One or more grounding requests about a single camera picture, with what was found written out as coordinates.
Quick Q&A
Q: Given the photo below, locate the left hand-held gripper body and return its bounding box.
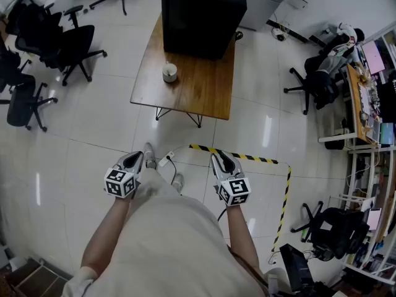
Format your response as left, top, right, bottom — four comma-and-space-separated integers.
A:
104, 166, 141, 199

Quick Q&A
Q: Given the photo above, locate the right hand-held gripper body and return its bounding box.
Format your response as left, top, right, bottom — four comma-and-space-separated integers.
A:
215, 176, 252, 207

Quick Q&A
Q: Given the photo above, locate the white cup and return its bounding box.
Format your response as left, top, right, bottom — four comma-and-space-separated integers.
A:
162, 62, 178, 84

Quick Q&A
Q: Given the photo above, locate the person's left forearm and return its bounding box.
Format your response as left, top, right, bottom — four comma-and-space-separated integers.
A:
80, 195, 131, 278

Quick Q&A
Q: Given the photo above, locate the person's right forearm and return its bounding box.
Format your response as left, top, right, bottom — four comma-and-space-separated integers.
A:
225, 204, 264, 275

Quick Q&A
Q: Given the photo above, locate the person's left white shoe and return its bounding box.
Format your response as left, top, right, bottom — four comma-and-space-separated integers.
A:
143, 142, 157, 170

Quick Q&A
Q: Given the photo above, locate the person's white shoe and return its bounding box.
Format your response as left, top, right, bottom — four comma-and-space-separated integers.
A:
143, 142, 157, 170
171, 172, 186, 194

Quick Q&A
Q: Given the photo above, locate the white power strip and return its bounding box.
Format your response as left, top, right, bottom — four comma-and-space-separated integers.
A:
158, 152, 175, 168
272, 26, 290, 42

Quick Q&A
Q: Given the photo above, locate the person's right white shoe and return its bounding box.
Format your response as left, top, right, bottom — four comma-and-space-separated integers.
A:
171, 172, 186, 194

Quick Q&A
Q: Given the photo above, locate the yellow black hazard tape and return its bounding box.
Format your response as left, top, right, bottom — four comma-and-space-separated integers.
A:
189, 143, 292, 253

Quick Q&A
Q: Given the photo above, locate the person's beige clothing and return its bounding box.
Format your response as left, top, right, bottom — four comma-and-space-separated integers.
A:
61, 167, 270, 297

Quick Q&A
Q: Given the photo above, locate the wooden table with black legs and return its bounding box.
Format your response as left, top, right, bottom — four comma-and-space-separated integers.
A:
129, 14, 236, 129

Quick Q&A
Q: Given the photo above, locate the black box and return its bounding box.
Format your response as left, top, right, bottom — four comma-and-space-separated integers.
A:
279, 243, 314, 292

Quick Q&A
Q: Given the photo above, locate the dark crate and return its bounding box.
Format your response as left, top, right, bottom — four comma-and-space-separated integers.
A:
0, 257, 69, 297

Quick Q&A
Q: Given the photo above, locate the white shelving rack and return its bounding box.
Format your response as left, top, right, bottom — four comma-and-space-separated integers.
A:
340, 144, 396, 285

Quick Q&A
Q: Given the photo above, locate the black mini fridge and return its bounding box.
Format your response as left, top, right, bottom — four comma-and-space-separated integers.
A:
160, 0, 248, 61

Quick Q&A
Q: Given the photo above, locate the black monitor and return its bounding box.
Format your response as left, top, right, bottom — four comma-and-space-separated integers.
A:
377, 79, 396, 123

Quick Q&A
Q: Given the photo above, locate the grey refrigerator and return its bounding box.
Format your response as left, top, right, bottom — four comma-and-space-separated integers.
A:
238, 0, 299, 32

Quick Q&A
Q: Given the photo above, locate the monitor with pink screen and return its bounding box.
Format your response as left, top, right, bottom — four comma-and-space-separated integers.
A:
360, 39, 386, 75

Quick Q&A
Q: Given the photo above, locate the black cable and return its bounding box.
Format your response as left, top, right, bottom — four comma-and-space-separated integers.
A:
169, 158, 178, 185

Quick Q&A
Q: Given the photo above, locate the brown strap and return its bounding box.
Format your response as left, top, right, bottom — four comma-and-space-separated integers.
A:
227, 244, 270, 290

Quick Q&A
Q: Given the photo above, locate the wooden desk with white frame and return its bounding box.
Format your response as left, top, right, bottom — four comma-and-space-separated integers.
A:
318, 63, 382, 151

